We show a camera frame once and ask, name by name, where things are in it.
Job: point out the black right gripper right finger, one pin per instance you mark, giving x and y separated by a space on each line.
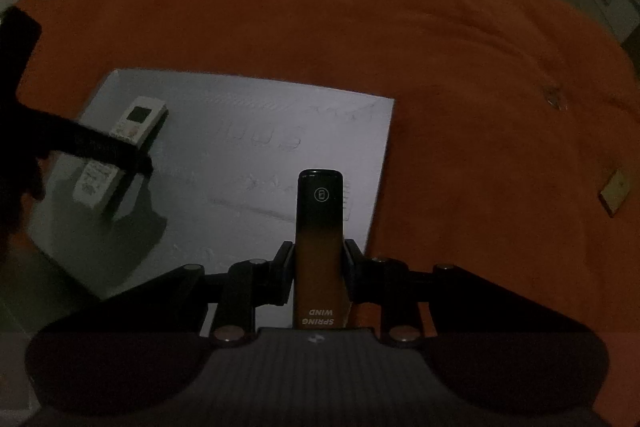
381 281

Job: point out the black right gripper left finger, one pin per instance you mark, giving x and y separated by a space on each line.
261 282

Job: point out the white remote control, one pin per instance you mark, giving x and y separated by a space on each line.
101 176

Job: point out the white flat board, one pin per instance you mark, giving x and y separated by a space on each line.
224 187

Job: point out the orange table cloth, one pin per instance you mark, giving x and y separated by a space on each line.
510 117

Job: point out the small tan tag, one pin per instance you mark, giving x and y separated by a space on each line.
615 192

